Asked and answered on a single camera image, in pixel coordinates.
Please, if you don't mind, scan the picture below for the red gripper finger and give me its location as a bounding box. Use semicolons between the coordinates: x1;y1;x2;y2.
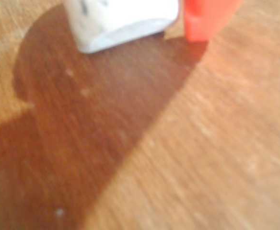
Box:
182;0;243;43

